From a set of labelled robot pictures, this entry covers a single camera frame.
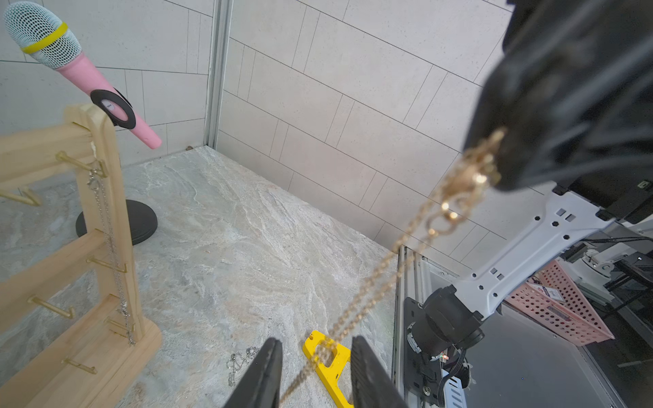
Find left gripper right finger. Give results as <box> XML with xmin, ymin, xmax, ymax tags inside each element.
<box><xmin>350</xmin><ymin>336</ymin><xmax>406</xmax><ymax>408</ymax></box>

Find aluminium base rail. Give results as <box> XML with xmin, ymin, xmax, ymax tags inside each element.
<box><xmin>392</xmin><ymin>246</ymin><xmax>425</xmax><ymax>407</ymax></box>

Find pink toy microphone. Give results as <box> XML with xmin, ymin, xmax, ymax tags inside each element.
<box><xmin>3</xmin><ymin>1</ymin><xmax>162</xmax><ymax>150</ymax></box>

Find pink perforated basket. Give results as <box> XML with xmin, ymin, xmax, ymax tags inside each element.
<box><xmin>506</xmin><ymin>260</ymin><xmax>615</xmax><ymax>347</ymax></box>

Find gold necklace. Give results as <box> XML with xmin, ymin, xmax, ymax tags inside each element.
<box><xmin>277</xmin><ymin>126</ymin><xmax>507</xmax><ymax>406</ymax></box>

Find wooden jewelry display stand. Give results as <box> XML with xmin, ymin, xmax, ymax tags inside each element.
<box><xmin>1</xmin><ymin>104</ymin><xmax>162</xmax><ymax>407</ymax></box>

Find silver necklace on table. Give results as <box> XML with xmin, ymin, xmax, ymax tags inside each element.
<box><xmin>225</xmin><ymin>346</ymin><xmax>259</xmax><ymax>388</ymax></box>

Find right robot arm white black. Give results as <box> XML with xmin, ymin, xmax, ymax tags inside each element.
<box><xmin>406</xmin><ymin>1</ymin><xmax>652</xmax><ymax>359</ymax></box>

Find yellow triangular plastic stand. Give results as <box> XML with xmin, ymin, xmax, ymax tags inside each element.
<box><xmin>303</xmin><ymin>331</ymin><xmax>354</xmax><ymax>408</ymax></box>

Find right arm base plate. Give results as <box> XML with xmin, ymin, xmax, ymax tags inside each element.
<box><xmin>406</xmin><ymin>303</ymin><xmax>469</xmax><ymax>407</ymax></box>

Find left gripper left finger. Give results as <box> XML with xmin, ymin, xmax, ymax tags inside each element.
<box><xmin>224</xmin><ymin>338</ymin><xmax>283</xmax><ymax>408</ymax></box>

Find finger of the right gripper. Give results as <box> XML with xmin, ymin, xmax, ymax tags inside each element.
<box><xmin>465</xmin><ymin>1</ymin><xmax>652</xmax><ymax>191</ymax></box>

